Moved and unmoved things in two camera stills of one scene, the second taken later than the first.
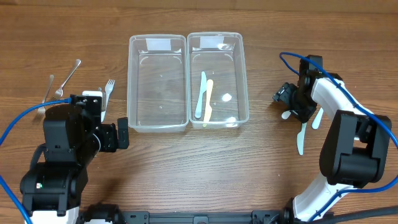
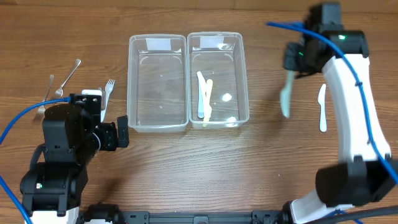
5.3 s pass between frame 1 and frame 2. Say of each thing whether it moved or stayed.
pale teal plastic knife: moved
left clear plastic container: stayed
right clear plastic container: stayed
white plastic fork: stayed
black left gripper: stayed
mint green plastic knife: moved
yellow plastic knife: stayed
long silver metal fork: stayed
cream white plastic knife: moved
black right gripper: moved
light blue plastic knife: stayed
